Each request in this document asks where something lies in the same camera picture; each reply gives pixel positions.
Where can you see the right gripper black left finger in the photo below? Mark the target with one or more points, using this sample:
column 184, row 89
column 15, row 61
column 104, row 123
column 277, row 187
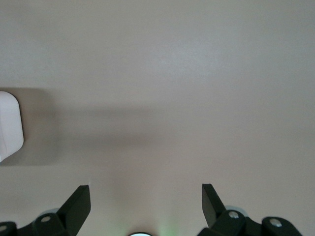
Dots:
column 71, row 211

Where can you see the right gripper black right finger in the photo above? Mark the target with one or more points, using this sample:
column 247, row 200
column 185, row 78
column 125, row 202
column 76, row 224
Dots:
column 214, row 211

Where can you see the white box lid grey latches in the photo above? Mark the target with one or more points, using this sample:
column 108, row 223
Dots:
column 9, row 118

